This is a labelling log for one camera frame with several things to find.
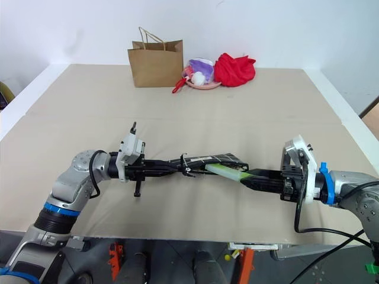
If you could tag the red plastic clip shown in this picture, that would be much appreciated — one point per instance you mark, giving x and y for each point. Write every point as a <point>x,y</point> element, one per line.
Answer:
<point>179,85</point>

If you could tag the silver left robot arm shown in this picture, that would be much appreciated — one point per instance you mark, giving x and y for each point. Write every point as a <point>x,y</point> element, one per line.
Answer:
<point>74,183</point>

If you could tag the beige table cover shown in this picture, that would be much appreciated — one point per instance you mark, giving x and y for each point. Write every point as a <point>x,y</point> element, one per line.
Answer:
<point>207,124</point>

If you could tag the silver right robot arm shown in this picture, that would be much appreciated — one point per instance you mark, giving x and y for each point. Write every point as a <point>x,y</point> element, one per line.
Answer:
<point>358,195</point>

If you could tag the green plastic part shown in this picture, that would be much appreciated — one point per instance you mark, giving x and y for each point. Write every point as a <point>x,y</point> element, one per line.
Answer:
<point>372,268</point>

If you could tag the purple and white pouch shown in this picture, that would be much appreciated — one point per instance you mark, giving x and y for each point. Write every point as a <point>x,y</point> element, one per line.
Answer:
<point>202,66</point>

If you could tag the green highlighter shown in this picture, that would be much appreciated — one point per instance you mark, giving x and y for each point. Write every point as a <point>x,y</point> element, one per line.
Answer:
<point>225,172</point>

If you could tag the yellow object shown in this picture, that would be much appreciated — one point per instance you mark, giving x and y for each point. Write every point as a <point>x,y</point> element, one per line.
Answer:
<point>5,94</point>

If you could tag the brown paper bag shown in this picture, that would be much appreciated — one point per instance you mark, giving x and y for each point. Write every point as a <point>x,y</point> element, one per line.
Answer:
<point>157,68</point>

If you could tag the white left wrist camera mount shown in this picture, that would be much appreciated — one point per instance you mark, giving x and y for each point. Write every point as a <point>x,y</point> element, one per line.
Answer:
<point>130,148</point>

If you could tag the brown cardboard box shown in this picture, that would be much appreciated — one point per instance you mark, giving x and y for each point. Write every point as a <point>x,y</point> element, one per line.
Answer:
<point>371,118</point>

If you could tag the red cloth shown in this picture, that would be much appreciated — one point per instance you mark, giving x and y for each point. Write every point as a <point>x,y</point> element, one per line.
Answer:
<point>234,71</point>

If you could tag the orange bracket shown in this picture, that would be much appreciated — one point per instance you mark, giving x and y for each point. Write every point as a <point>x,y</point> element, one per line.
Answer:
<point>246,266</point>
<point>114,258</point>

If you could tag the white fluffy ball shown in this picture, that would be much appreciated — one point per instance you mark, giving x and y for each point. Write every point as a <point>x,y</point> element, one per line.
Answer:
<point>198,78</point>

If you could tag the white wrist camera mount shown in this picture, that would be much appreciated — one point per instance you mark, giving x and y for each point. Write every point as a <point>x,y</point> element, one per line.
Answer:
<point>311,171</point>
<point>130,148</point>

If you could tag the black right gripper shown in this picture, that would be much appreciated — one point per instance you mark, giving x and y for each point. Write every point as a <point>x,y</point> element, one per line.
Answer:
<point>291,185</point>

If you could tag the black grid pouch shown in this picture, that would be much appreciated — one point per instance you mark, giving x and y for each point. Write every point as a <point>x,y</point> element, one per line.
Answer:
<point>213,159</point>

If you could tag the pink plate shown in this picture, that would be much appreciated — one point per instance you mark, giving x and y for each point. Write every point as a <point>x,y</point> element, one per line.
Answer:
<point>204,86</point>

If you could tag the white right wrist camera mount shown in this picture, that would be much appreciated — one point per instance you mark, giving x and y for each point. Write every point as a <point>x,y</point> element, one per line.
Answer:
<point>311,171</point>

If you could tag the small yellow ball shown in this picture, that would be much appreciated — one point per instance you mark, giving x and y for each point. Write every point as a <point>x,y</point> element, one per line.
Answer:
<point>227,257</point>

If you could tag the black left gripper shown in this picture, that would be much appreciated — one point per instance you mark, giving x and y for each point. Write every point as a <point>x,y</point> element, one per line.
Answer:
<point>136,173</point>

